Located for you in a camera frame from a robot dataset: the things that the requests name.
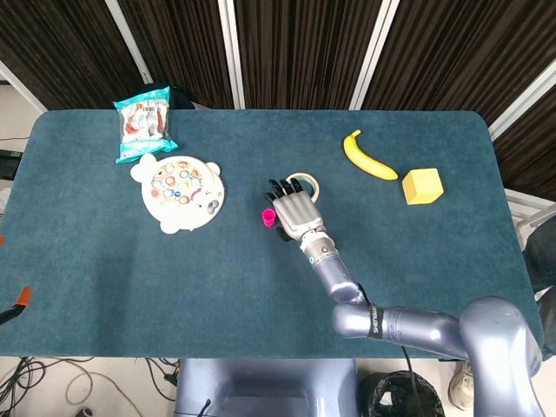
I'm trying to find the white sneaker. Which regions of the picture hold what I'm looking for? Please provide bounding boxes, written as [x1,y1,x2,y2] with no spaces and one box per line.
[448,362,475,409]

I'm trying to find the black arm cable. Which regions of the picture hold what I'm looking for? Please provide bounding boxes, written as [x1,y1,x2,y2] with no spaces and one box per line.
[399,345,425,417]

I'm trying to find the white metal rack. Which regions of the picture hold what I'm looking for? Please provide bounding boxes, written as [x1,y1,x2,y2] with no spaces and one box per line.
[506,189,556,229]

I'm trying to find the blue carpet table cover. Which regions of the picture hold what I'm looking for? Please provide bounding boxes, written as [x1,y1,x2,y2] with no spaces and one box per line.
[0,109,544,360]

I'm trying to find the teal snack bag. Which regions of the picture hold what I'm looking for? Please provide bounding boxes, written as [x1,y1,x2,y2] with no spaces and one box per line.
[112,85,180,165]

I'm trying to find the grey floor cable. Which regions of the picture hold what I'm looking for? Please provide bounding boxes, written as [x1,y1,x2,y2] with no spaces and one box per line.
[64,358,144,417]

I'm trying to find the black clamp orange tips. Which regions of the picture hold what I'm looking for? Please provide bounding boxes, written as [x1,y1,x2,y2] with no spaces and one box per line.
[0,236,32,325]

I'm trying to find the black box beside table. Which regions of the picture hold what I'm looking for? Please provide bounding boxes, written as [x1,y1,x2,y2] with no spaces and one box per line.
[0,149,23,179]

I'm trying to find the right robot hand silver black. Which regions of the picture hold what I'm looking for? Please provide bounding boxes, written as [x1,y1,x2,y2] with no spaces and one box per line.
[264,175,327,242]

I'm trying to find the yellow banana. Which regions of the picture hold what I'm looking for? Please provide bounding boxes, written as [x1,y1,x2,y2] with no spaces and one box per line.
[343,129,399,182]

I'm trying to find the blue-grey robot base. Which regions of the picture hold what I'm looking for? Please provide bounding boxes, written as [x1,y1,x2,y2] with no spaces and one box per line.
[175,358,361,417]

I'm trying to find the black floor cable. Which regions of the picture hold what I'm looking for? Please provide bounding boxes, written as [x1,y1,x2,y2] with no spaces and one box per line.
[0,356,95,417]
[145,358,180,399]

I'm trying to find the person leg in jeans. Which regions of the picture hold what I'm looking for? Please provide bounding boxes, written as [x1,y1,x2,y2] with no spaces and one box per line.
[523,221,556,292]

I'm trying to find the black trash bin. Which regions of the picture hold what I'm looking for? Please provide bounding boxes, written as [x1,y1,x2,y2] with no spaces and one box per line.
[358,370,445,417]

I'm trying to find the white fish toy board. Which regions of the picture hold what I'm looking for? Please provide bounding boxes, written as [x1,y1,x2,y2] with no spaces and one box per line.
[129,152,227,235]

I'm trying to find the black object behind table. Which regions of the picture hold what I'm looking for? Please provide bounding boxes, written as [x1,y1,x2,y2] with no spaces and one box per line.
[149,82,195,110]

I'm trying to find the yellow foam cube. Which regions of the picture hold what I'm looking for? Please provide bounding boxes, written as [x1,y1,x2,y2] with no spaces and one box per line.
[401,168,445,206]

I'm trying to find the dark ribbed partition panel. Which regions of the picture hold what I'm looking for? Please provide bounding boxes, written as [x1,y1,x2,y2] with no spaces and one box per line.
[219,0,399,110]
[0,0,151,110]
[106,0,244,109]
[349,0,556,127]
[488,71,556,190]

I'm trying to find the black velcro strap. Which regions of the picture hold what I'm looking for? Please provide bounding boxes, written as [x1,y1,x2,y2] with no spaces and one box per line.
[367,306,384,342]

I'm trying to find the masking tape roll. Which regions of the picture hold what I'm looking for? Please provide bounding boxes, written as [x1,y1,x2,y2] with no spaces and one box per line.
[286,172,321,205]

